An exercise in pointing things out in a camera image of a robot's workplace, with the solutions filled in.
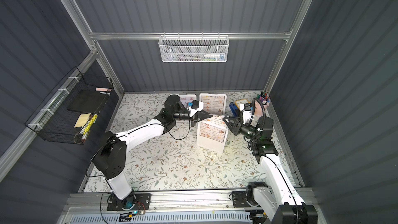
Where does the white rack panel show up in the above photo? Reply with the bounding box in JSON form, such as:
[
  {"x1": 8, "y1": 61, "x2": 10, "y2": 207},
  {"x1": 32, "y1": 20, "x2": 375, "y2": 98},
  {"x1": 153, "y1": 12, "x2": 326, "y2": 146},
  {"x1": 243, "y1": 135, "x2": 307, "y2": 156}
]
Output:
[
  {"x1": 178, "y1": 93, "x2": 197, "y2": 110},
  {"x1": 198, "y1": 92, "x2": 227, "y2": 116},
  {"x1": 197, "y1": 115, "x2": 229, "y2": 153}
]

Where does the Dim Sum menu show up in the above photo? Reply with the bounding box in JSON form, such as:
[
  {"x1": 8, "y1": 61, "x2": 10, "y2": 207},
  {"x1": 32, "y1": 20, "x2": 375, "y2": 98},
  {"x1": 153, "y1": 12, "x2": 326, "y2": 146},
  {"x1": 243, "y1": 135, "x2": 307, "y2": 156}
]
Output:
[
  {"x1": 201, "y1": 95, "x2": 225, "y2": 115},
  {"x1": 199, "y1": 115, "x2": 228, "y2": 144}
]

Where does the pink special menu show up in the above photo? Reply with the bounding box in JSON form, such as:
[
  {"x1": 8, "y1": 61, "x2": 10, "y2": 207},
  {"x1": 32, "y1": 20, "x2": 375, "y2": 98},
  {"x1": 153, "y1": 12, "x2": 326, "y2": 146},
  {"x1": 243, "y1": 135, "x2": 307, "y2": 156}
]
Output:
[{"x1": 181, "y1": 95, "x2": 195, "y2": 108}]

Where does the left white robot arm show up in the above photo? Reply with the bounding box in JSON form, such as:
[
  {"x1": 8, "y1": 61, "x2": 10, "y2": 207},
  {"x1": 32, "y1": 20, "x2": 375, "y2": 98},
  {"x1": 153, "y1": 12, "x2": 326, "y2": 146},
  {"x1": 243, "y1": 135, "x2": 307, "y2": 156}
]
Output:
[{"x1": 92, "y1": 94, "x2": 213, "y2": 201}]

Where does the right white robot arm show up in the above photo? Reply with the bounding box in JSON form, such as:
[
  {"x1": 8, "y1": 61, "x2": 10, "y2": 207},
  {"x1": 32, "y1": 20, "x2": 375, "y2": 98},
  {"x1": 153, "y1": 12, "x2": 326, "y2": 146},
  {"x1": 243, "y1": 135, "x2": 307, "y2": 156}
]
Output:
[{"x1": 223, "y1": 97, "x2": 318, "y2": 224}]

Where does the blue stapler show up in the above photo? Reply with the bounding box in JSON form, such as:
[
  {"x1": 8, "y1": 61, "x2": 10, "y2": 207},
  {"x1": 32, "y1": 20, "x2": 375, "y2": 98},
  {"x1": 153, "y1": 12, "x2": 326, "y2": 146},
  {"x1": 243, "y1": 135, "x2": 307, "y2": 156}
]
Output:
[{"x1": 229, "y1": 102, "x2": 240, "y2": 117}]

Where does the yellow tray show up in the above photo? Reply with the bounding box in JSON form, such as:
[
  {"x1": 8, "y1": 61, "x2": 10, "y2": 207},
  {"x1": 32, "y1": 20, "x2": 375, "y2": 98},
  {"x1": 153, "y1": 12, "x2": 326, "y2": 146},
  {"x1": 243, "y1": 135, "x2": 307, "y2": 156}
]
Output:
[{"x1": 235, "y1": 99, "x2": 250, "y2": 111}]

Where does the pink pen cup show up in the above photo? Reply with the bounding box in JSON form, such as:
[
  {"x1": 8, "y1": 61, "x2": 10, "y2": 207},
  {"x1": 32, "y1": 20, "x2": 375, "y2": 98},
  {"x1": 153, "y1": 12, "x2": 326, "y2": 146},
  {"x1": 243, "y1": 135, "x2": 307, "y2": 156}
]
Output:
[{"x1": 257, "y1": 91, "x2": 270, "y2": 110}]

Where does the white tube in basket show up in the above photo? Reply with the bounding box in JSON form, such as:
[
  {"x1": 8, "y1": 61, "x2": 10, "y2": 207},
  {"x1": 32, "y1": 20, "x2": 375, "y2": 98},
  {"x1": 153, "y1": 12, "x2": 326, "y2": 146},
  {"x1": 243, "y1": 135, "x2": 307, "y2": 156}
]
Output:
[{"x1": 203, "y1": 53, "x2": 226, "y2": 61}]

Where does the pink eraser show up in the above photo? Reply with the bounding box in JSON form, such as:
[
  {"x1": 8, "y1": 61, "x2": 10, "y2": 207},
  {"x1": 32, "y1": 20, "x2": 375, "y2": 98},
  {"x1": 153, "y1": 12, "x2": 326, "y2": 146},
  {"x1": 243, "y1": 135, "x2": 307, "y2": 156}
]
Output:
[{"x1": 95, "y1": 87, "x2": 112, "y2": 92}]

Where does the yellow patterned roll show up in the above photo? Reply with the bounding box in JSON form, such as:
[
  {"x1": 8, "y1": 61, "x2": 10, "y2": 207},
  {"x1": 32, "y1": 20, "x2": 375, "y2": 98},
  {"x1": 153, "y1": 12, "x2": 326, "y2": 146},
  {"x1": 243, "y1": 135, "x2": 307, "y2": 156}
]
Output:
[{"x1": 79, "y1": 114, "x2": 98, "y2": 142}]

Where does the black notebook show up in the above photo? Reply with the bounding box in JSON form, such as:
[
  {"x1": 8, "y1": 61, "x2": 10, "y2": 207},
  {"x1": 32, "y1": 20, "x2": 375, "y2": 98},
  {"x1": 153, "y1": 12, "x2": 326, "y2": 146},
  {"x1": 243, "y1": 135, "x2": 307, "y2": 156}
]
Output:
[{"x1": 66, "y1": 90, "x2": 108, "y2": 114}]

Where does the yellow sticky notepad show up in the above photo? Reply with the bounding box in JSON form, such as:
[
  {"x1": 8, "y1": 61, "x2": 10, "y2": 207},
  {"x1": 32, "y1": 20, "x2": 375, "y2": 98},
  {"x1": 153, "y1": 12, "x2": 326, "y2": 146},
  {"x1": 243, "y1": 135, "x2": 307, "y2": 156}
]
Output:
[{"x1": 74, "y1": 113, "x2": 92, "y2": 128}]

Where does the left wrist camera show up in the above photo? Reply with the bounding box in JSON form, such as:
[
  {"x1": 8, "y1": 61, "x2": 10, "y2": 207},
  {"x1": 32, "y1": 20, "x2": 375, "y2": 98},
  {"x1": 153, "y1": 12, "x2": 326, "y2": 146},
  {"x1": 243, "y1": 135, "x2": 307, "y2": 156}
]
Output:
[{"x1": 188, "y1": 100, "x2": 204, "y2": 111}]

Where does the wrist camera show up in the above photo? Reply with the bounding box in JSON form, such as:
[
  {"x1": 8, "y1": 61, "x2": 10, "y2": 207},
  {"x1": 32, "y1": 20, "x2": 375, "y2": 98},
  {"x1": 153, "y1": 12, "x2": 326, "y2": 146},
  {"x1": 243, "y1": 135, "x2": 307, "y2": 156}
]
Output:
[
  {"x1": 188, "y1": 100, "x2": 204, "y2": 111},
  {"x1": 240, "y1": 103, "x2": 253, "y2": 126}
]

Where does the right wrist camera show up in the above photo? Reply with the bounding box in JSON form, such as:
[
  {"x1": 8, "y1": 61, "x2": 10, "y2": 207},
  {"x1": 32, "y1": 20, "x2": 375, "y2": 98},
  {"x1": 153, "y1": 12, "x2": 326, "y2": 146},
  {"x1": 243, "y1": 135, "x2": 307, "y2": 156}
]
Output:
[{"x1": 240, "y1": 103, "x2": 253, "y2": 126}]

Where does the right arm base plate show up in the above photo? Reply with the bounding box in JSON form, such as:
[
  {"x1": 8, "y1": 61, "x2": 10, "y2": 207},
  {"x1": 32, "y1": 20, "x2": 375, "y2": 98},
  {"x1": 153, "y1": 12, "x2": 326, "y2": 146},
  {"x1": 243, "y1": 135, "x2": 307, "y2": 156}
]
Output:
[{"x1": 229, "y1": 190, "x2": 259, "y2": 208}]

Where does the white wire mesh basket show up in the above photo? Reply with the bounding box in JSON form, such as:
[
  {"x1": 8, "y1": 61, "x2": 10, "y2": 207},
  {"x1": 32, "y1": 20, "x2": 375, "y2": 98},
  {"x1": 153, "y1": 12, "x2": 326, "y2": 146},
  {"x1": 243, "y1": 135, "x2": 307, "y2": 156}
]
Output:
[{"x1": 158, "y1": 36, "x2": 230, "y2": 63}]

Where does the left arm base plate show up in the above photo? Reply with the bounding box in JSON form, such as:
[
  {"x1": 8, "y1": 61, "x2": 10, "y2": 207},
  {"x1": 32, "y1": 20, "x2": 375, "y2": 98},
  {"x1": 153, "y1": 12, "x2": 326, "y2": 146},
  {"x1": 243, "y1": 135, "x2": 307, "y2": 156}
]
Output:
[{"x1": 106, "y1": 192, "x2": 151, "y2": 211}]

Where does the black wire wall basket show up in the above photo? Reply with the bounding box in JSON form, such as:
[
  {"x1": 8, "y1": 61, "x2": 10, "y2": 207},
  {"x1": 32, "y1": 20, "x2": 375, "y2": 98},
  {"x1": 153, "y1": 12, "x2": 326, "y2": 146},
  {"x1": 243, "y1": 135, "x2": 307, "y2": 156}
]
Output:
[{"x1": 25, "y1": 68, "x2": 114, "y2": 145}]

